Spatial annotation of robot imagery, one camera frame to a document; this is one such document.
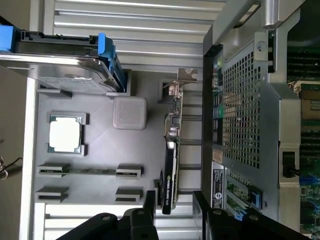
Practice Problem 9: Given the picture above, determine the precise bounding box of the green RAM stick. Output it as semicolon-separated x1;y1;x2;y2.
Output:
39;167;141;176

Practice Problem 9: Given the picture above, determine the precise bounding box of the grey parts rack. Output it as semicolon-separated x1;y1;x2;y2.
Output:
34;68;203;205

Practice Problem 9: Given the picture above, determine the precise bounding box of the grey square plastic block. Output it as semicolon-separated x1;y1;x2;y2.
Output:
111;96;148;131

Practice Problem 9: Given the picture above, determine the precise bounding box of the silver CPU chip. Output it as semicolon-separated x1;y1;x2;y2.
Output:
48;116;83;153

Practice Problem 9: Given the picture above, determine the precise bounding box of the open grey PC case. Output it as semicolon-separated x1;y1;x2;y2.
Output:
201;0;320;240

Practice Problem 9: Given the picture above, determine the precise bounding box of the green motherboard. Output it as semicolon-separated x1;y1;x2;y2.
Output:
286;42;320;233

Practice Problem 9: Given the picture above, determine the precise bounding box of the hard disk with blue carrier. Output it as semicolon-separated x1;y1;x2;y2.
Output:
0;16;126;97

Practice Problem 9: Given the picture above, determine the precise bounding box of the black chassis switch box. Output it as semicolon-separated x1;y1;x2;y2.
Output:
281;151;301;179

